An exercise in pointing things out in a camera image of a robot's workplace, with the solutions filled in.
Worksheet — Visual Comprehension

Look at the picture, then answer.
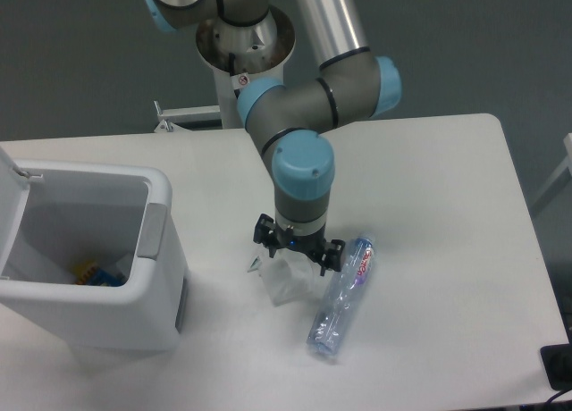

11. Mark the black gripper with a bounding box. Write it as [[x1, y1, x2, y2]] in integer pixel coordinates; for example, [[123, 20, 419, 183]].
[[253, 214, 346, 277]]

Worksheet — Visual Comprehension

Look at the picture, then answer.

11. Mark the white paper bag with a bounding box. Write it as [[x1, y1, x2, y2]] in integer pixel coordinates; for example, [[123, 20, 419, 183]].
[[247, 244, 316, 306]]

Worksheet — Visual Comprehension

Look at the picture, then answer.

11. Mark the crushed clear plastic bottle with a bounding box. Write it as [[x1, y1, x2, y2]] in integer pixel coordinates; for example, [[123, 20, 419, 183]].
[[306, 231, 376, 365]]

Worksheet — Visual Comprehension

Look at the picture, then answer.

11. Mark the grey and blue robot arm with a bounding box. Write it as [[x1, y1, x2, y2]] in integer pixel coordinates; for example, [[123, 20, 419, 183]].
[[145, 0, 402, 272]]

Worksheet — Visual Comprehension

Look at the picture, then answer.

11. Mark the white plastic trash can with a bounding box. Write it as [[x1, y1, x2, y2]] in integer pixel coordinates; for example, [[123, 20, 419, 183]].
[[1, 159, 188, 351]]

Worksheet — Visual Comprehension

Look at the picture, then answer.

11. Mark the yellow and blue trash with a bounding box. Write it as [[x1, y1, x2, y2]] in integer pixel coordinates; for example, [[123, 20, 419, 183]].
[[71, 262, 125, 287]]

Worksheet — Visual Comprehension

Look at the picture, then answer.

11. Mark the white furniture leg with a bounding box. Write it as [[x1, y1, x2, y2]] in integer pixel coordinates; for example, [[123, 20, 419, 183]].
[[529, 133, 571, 218]]

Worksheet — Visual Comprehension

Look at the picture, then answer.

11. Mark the black device at edge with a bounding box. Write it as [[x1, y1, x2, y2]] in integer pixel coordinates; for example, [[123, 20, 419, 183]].
[[540, 343, 571, 390]]

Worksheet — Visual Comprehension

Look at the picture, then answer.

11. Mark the white metal base frame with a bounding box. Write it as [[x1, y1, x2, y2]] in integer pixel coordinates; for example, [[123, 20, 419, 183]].
[[154, 100, 222, 133]]

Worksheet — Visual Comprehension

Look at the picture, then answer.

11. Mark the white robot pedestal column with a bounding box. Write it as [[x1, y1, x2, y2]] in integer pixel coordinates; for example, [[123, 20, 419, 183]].
[[196, 6, 296, 129]]

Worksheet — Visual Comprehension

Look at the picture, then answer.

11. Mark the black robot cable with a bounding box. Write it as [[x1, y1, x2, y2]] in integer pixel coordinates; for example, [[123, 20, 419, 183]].
[[226, 51, 242, 104]]

